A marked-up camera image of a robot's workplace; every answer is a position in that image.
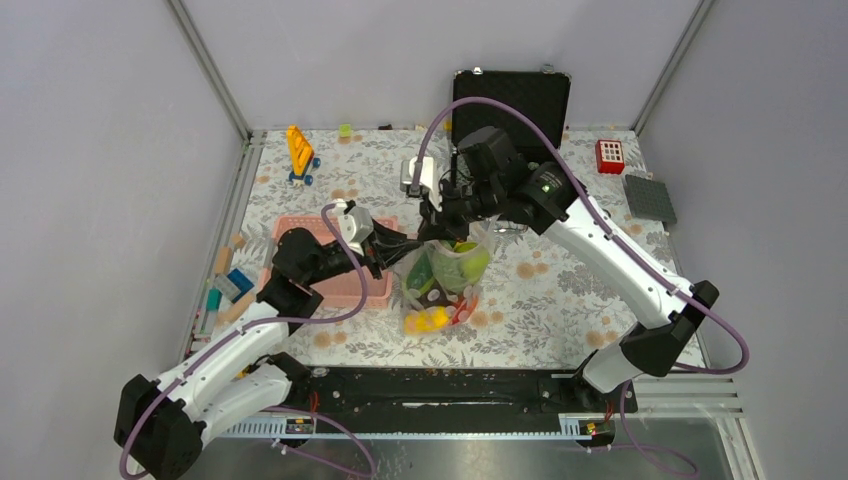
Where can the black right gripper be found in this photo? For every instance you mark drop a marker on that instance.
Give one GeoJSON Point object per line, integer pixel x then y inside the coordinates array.
{"type": "Point", "coordinates": [443, 224]}

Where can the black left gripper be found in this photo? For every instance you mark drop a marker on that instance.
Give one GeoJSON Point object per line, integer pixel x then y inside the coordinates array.
{"type": "Point", "coordinates": [384, 248]}

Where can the clear zip top bag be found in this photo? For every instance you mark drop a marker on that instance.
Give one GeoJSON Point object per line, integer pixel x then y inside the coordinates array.
{"type": "Point", "coordinates": [418, 286]}

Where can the yellow lemon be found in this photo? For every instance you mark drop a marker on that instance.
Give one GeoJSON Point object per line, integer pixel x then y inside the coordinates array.
{"type": "Point", "coordinates": [426, 321]}

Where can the green pear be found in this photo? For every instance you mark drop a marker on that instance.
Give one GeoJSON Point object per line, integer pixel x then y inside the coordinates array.
{"type": "Point", "coordinates": [473, 260]}

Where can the red orange mango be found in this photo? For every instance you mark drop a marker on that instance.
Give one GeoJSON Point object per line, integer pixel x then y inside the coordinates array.
{"type": "Point", "coordinates": [464, 310]}

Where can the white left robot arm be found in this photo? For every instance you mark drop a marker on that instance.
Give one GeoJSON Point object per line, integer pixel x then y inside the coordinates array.
{"type": "Point", "coordinates": [164, 424]}

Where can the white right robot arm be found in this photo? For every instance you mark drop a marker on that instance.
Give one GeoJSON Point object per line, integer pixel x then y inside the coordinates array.
{"type": "Point", "coordinates": [553, 203]}

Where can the pink plastic basket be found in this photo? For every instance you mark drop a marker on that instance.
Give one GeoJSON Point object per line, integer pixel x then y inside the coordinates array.
{"type": "Point", "coordinates": [338, 292]}

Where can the black poker chip case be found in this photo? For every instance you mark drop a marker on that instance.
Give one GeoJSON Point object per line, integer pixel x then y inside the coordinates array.
{"type": "Point", "coordinates": [542, 96]}

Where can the yellow toy cart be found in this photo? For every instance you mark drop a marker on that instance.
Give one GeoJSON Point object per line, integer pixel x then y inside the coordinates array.
{"type": "Point", "coordinates": [302, 155]}

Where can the red grid toy block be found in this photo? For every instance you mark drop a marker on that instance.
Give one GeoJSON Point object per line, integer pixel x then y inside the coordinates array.
{"type": "Point", "coordinates": [610, 158]}

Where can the floral table mat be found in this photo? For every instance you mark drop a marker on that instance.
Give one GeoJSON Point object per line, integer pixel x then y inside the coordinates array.
{"type": "Point", "coordinates": [540, 307]}

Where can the grey building baseplate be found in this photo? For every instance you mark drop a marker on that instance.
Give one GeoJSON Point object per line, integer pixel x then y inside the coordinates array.
{"type": "Point", "coordinates": [649, 199]}

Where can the wooden block pile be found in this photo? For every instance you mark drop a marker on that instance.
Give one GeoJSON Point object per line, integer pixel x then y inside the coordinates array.
{"type": "Point", "coordinates": [226, 286]}

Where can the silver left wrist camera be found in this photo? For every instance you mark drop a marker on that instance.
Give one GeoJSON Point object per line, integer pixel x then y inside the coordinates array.
{"type": "Point", "coordinates": [355, 224]}

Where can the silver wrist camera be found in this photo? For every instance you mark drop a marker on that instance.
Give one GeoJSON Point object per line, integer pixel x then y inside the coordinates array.
{"type": "Point", "coordinates": [420, 179]}
{"type": "Point", "coordinates": [355, 224]}

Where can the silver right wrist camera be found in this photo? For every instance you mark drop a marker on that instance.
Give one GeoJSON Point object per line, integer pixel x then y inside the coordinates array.
{"type": "Point", "coordinates": [420, 179]}

